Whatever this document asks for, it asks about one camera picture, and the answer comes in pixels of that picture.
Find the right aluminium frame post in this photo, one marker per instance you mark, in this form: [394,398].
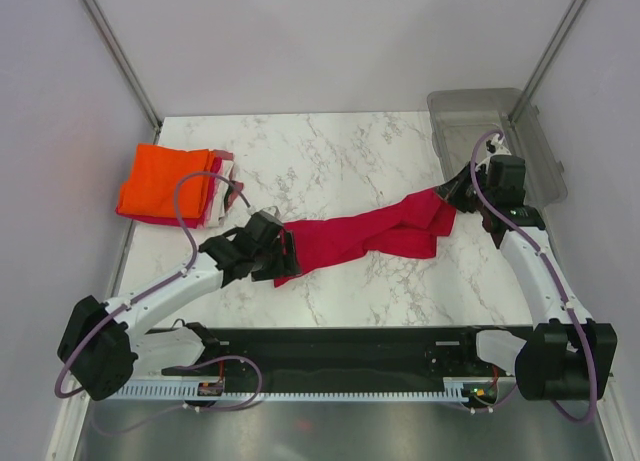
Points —
[552,50]

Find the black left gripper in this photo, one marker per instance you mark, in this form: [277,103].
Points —
[286,265]

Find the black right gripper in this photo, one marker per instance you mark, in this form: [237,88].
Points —
[452,191]

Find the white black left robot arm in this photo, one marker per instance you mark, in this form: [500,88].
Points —
[106,342]

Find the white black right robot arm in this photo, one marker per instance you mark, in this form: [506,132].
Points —
[568,355]

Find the left aluminium frame post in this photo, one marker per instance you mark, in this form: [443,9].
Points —
[109,39]

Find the folded pink white shirts stack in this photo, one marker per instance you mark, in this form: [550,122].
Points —
[224,190]

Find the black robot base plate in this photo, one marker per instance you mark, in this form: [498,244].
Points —
[344,358]

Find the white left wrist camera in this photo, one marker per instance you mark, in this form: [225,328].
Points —
[270,211]

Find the crimson red t shirt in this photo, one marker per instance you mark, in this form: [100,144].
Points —
[408,229]

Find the white slotted cable duct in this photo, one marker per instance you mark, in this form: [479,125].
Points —
[199,391]

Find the aluminium frame post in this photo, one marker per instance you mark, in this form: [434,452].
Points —
[109,39]
[552,50]

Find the clear grey plastic bin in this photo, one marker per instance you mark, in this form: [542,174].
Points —
[460,117]

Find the folded orange t shirt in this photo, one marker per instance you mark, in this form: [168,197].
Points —
[164,182]

